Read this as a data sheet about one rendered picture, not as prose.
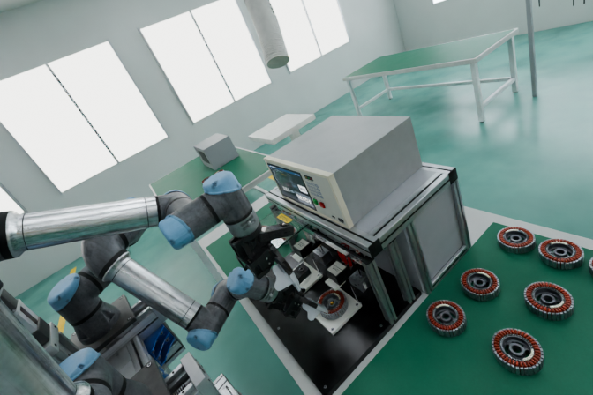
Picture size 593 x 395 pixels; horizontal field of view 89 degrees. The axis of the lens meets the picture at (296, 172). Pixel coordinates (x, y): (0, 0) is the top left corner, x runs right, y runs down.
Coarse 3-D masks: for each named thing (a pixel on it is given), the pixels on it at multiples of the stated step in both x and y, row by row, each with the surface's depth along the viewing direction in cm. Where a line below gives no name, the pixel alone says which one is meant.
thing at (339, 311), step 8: (320, 296) 116; (328, 296) 116; (336, 296) 115; (344, 296) 112; (328, 304) 113; (336, 304) 112; (344, 304) 109; (320, 312) 111; (328, 312) 109; (336, 312) 108; (344, 312) 109
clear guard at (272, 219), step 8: (280, 208) 136; (272, 216) 133; (288, 216) 127; (264, 224) 130; (272, 224) 127; (296, 224) 120; (304, 224) 118; (296, 232) 115; (272, 240) 117; (280, 240) 115; (288, 240) 113
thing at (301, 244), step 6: (324, 234) 135; (300, 240) 134; (306, 240) 133; (318, 240) 133; (294, 246) 132; (300, 246) 131; (306, 246) 129; (312, 246) 131; (318, 246) 132; (300, 252) 128; (306, 252) 129; (294, 258) 132; (300, 258) 130
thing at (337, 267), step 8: (336, 264) 113; (344, 264) 115; (352, 264) 113; (328, 272) 111; (336, 272) 109; (344, 272) 109; (352, 272) 111; (360, 272) 115; (328, 280) 113; (336, 280) 109; (344, 280) 110; (336, 288) 109
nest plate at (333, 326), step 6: (348, 294) 116; (336, 300) 116; (348, 300) 114; (354, 300) 113; (348, 306) 112; (354, 306) 111; (360, 306) 111; (348, 312) 110; (354, 312) 109; (318, 318) 112; (324, 318) 111; (342, 318) 108; (348, 318) 108; (324, 324) 109; (330, 324) 108; (336, 324) 107; (342, 324) 107; (330, 330) 106; (336, 330) 106
